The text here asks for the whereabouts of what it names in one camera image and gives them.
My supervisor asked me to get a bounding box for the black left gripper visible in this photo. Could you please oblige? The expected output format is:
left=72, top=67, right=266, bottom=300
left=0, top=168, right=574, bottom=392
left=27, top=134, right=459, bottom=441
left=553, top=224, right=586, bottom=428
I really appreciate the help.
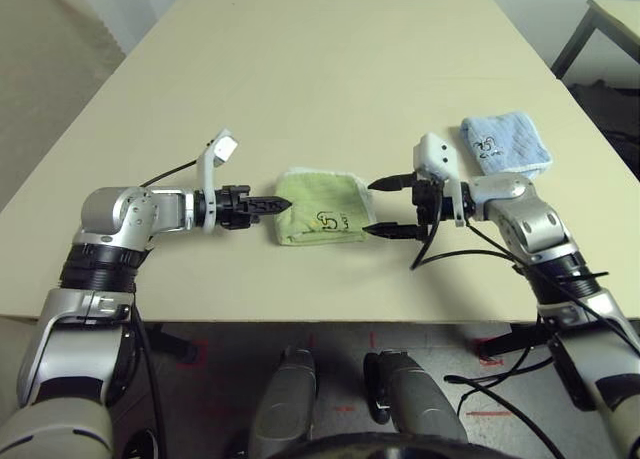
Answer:
left=214, top=183, right=292, bottom=230

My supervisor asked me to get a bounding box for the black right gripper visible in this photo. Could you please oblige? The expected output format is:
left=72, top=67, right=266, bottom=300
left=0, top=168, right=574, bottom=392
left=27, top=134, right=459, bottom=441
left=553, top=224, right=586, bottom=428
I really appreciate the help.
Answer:
left=362, top=169, right=444, bottom=241

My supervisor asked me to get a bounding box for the green towel with white trim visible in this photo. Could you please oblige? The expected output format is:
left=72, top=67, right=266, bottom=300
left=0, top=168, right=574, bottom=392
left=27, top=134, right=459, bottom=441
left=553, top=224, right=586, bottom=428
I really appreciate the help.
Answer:
left=272, top=166, right=377, bottom=248

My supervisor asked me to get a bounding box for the folded light blue towel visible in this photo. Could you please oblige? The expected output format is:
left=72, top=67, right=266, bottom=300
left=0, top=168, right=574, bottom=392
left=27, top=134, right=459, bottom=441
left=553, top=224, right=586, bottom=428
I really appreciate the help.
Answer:
left=459, top=109, right=554, bottom=181

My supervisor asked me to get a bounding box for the black table leg base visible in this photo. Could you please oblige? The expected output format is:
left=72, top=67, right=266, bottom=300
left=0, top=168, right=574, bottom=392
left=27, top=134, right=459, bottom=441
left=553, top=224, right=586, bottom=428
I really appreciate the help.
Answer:
left=134, top=323, right=209, bottom=368
left=474, top=322, right=640, bottom=363

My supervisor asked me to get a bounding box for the grey robot left leg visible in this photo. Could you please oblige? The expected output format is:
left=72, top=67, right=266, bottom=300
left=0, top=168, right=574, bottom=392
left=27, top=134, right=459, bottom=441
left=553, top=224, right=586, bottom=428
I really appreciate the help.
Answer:
left=248, top=346, right=320, bottom=459

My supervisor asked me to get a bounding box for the dark robot torso rim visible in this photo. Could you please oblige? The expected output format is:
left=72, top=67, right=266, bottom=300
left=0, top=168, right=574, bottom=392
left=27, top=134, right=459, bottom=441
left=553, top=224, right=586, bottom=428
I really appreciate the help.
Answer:
left=294, top=431, right=496, bottom=459

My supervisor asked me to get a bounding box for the beige fabric curtain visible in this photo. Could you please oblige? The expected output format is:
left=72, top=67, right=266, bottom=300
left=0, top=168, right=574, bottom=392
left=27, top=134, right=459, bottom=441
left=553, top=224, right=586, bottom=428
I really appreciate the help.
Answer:
left=0, top=0, right=126, bottom=215

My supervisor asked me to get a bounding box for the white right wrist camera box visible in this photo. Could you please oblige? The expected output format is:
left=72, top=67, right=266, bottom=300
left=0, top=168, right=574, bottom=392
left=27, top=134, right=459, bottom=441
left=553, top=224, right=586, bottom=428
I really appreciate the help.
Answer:
left=412, top=132, right=469, bottom=229

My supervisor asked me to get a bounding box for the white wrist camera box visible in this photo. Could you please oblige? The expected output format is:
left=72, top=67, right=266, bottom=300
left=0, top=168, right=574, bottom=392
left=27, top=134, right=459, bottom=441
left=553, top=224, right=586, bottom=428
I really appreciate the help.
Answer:
left=412, top=132, right=469, bottom=229
left=195, top=127, right=241, bottom=231

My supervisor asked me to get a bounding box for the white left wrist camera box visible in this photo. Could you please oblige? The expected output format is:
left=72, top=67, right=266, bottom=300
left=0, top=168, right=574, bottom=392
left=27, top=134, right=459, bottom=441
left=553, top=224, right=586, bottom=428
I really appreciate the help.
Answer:
left=195, top=127, right=241, bottom=231

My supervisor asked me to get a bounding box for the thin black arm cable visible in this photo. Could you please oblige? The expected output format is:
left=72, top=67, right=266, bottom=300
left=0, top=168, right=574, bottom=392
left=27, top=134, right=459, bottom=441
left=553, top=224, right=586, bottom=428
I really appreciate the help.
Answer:
left=443, top=328, right=566, bottom=459

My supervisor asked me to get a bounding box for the beige side table black frame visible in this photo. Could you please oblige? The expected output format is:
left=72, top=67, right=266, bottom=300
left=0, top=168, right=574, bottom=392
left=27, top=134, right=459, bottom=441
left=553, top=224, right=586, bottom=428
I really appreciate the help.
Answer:
left=549, top=0, right=640, bottom=80

